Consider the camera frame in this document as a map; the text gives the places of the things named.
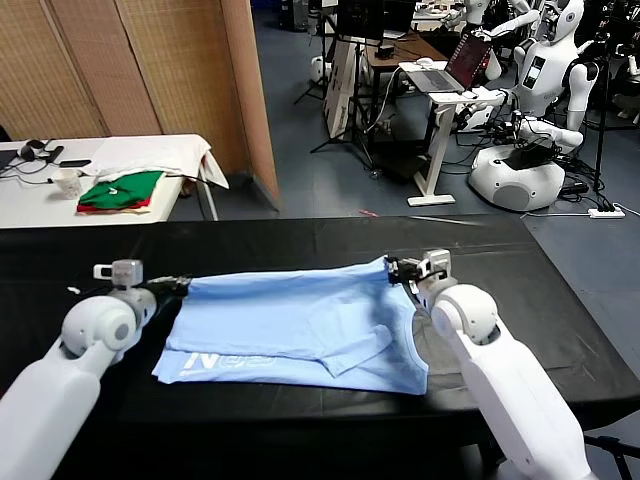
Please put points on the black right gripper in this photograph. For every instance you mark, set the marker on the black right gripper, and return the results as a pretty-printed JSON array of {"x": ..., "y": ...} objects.
[{"x": 411, "y": 274}]

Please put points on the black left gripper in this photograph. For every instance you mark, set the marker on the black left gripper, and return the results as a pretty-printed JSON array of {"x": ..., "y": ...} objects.
[{"x": 154, "y": 292}]

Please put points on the light blue t-shirt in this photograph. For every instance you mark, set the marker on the light blue t-shirt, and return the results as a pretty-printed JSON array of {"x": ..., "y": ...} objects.
[{"x": 280, "y": 325}]

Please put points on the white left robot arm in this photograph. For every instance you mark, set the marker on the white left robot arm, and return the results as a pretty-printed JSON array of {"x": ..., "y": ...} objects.
[{"x": 50, "y": 390}]

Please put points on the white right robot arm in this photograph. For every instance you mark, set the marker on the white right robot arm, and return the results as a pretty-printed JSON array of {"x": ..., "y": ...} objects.
[{"x": 500, "y": 375}]

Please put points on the white humanoid robot raised arm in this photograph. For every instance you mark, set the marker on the white humanoid robot raised arm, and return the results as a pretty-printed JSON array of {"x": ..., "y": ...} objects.
[{"x": 475, "y": 10}]

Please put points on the beige folded garment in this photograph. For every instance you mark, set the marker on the beige folded garment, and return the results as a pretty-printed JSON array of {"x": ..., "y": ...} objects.
[{"x": 141, "y": 210}]

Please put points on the red folded shirt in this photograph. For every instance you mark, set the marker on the red folded shirt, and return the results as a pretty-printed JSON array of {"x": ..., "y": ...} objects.
[{"x": 142, "y": 202}]

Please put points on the black flat bag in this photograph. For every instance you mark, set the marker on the black flat bag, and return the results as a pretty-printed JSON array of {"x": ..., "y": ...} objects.
[{"x": 400, "y": 167}]

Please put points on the green folded shirt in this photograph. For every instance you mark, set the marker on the green folded shirt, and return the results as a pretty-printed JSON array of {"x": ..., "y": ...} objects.
[{"x": 120, "y": 189}]

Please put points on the white draped cloth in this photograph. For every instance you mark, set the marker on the white draped cloth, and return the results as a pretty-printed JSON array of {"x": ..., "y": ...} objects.
[{"x": 150, "y": 155}]

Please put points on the white standing desk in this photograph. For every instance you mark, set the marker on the white standing desk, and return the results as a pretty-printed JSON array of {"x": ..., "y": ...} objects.
[{"x": 435, "y": 145}]

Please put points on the clear plastic cup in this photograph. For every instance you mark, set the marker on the clear plastic cup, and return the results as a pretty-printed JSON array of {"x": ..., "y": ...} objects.
[{"x": 69, "y": 184}]

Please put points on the black smartphone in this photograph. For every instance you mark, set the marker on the black smartphone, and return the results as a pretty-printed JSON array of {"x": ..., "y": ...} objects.
[{"x": 75, "y": 163}]

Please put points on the white side table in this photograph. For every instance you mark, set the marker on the white side table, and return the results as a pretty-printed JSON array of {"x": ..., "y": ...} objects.
[{"x": 30, "y": 210}]

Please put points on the black tripod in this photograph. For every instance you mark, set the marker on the black tripod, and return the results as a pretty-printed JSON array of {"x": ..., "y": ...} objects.
[
  {"x": 322, "y": 60},
  {"x": 356, "y": 100}
]

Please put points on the black handheld remote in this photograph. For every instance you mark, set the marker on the black handheld remote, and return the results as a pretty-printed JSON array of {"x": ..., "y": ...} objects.
[{"x": 56, "y": 155}]

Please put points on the white leaning board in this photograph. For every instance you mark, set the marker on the white leaning board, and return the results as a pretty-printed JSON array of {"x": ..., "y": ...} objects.
[{"x": 340, "y": 85}]

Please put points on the black white headphones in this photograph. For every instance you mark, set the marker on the black white headphones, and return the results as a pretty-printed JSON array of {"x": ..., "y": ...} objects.
[{"x": 34, "y": 150}]

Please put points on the silver laptop red screen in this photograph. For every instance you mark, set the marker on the silver laptop red screen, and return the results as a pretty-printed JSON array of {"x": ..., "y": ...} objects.
[{"x": 435, "y": 80}]

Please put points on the black power adapter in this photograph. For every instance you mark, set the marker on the black power adapter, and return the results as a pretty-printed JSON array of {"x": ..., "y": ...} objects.
[{"x": 574, "y": 188}]

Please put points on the dark grey laptop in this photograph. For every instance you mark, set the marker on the dark grey laptop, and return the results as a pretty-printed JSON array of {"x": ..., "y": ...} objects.
[{"x": 6, "y": 162}]

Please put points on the wooden folding screen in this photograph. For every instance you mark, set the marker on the wooden folding screen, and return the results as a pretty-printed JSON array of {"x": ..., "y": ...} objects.
[{"x": 150, "y": 75}]

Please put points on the white round device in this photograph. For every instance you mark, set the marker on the white round device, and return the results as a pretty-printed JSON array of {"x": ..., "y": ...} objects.
[{"x": 317, "y": 70}]

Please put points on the small black box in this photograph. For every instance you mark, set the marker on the small black box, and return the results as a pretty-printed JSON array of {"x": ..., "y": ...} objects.
[{"x": 384, "y": 52}]

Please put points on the white power strip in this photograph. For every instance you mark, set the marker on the white power strip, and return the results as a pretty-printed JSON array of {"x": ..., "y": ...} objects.
[{"x": 606, "y": 213}]

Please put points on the brown wooden desk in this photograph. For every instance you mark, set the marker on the brown wooden desk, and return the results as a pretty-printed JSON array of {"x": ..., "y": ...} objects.
[{"x": 415, "y": 50}]

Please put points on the white humanoid robot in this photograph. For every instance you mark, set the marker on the white humanoid robot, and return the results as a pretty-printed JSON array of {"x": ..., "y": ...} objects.
[{"x": 540, "y": 75}]

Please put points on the black screen laptop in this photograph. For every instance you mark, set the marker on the black screen laptop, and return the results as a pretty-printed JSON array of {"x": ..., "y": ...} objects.
[{"x": 397, "y": 20}]

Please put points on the black monitor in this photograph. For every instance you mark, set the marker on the black monitor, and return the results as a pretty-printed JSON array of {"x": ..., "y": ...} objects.
[{"x": 360, "y": 20}]

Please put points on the black light stand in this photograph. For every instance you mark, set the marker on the black light stand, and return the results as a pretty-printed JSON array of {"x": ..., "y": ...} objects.
[{"x": 602, "y": 125}]

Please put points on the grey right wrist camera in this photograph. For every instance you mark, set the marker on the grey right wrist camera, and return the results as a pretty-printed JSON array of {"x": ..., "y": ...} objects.
[{"x": 437, "y": 264}]

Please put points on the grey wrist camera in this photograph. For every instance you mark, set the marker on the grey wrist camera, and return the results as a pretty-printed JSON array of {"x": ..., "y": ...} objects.
[
  {"x": 437, "y": 264},
  {"x": 125, "y": 274}
]

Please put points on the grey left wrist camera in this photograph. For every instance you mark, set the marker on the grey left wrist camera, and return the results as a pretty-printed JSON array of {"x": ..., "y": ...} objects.
[{"x": 125, "y": 274}]

